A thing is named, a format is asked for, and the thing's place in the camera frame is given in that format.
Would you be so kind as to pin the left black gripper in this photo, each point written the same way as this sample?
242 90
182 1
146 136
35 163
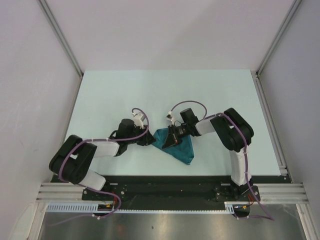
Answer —
146 140

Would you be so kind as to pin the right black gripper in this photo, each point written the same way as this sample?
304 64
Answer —
172 138

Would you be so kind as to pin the teal cloth napkin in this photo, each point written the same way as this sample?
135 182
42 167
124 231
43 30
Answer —
183 152

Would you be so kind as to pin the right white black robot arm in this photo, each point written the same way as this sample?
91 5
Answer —
232 129

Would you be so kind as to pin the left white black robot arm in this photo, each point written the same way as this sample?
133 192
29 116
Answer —
73 159

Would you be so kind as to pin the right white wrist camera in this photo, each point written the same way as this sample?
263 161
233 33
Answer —
170 117

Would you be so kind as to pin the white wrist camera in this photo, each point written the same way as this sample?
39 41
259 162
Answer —
138 119
170 117

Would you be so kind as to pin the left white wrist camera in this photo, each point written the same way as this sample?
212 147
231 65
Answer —
138 119

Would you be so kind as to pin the left aluminium corner post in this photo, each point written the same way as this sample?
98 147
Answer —
49 15

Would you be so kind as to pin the aluminium corner post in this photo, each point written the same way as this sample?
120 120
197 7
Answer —
49 15
279 35

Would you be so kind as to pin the right aluminium corner post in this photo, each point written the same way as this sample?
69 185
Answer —
279 35

